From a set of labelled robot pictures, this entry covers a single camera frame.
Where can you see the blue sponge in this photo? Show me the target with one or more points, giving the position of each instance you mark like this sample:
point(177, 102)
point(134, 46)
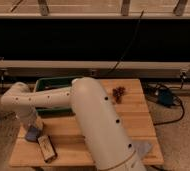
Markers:
point(32, 136)

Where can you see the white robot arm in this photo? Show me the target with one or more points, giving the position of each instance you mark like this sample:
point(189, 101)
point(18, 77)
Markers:
point(110, 146)

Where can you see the brown pine cone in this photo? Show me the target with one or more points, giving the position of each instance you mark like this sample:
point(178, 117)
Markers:
point(118, 93)

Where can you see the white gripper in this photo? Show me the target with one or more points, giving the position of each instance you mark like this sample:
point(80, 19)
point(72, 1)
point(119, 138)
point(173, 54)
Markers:
point(33, 121)

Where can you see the grey folded cloth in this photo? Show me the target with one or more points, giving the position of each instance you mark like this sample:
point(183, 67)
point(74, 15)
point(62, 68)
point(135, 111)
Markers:
point(142, 147)

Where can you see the blue power adapter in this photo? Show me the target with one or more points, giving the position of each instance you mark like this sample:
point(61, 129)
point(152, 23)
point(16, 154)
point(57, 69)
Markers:
point(165, 97)

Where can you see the green plastic bin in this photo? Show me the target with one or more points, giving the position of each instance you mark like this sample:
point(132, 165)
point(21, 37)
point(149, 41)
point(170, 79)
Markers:
point(53, 83)

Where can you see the brown rectangular box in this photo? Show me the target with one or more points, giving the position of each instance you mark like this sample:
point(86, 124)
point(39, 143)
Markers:
point(47, 148)

